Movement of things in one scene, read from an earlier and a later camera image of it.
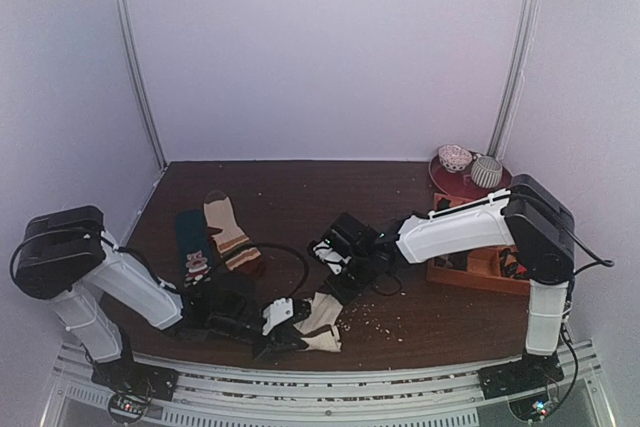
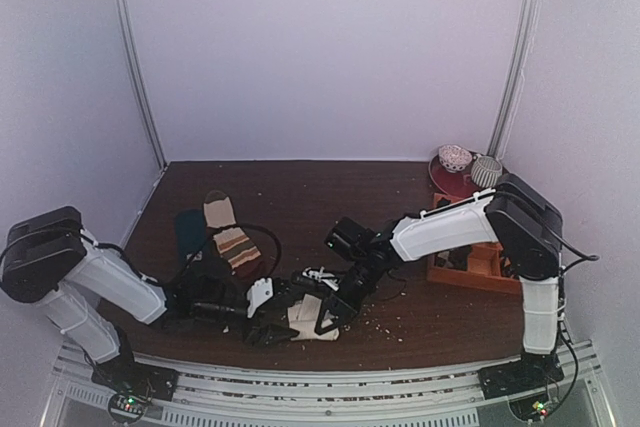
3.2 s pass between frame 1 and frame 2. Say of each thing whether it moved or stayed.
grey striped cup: stayed
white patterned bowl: stayed
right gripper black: moved
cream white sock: moved
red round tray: stayed
